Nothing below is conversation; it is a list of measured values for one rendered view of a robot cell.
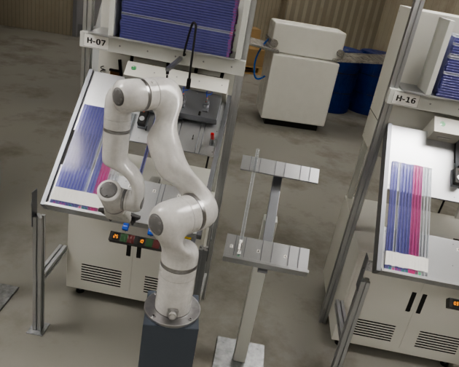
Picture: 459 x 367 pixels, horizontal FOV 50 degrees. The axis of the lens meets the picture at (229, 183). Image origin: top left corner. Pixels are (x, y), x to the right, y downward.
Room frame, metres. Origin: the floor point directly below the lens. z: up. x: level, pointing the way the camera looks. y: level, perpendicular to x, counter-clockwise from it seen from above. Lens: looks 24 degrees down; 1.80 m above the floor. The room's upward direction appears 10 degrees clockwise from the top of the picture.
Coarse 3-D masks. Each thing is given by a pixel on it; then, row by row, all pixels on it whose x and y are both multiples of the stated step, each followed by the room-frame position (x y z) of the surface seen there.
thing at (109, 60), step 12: (108, 0) 2.49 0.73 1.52; (240, 0) 2.47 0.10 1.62; (108, 12) 2.49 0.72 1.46; (240, 12) 2.47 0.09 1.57; (108, 24) 2.49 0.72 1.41; (108, 60) 2.49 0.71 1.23; (144, 60) 2.48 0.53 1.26; (156, 60) 2.48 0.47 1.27; (108, 72) 2.49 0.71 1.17; (192, 72) 2.47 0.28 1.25; (204, 72) 2.47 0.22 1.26; (216, 72) 2.47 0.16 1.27; (216, 168) 2.48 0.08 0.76; (216, 180) 2.48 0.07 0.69
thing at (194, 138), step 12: (96, 72) 2.37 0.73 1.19; (96, 84) 2.32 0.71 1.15; (108, 84) 2.32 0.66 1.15; (96, 96) 2.27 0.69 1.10; (180, 120) 2.23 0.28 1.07; (192, 120) 2.23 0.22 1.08; (132, 132) 2.15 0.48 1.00; (144, 132) 2.16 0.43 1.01; (180, 132) 2.18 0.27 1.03; (192, 132) 2.19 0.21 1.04; (204, 132) 2.20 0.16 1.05; (216, 132) 2.20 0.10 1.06; (192, 144) 2.14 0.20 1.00; (204, 144) 2.15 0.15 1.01
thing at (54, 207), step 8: (48, 208) 1.87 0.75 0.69; (56, 208) 1.86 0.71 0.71; (64, 208) 1.84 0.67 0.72; (72, 208) 1.84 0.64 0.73; (80, 208) 1.84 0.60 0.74; (88, 216) 1.87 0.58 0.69; (96, 216) 1.85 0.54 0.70; (104, 216) 1.83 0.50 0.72; (136, 224) 1.85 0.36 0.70; (144, 224) 1.83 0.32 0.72
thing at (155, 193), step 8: (56, 176) 1.95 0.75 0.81; (120, 176) 1.99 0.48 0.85; (120, 184) 1.96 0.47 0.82; (128, 184) 1.96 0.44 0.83; (152, 184) 1.98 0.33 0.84; (160, 184) 1.98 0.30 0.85; (152, 192) 1.95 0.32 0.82; (160, 192) 1.95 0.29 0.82; (168, 192) 1.96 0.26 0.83; (176, 192) 1.96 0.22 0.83; (48, 200) 1.87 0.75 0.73; (144, 200) 1.92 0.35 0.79; (152, 200) 1.92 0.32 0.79; (160, 200) 1.93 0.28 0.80; (144, 208) 1.89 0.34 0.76; (152, 208) 1.90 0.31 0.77; (144, 216) 1.87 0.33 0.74
